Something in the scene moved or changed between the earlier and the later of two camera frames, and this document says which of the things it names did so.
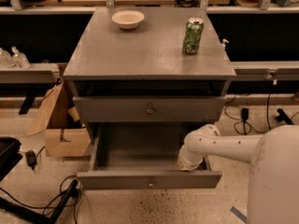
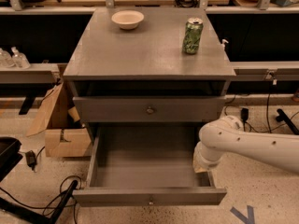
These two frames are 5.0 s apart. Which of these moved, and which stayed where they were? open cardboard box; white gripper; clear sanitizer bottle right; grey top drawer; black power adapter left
Moved: white gripper
Stayed: clear sanitizer bottle right; open cardboard box; black power adapter left; grey top drawer
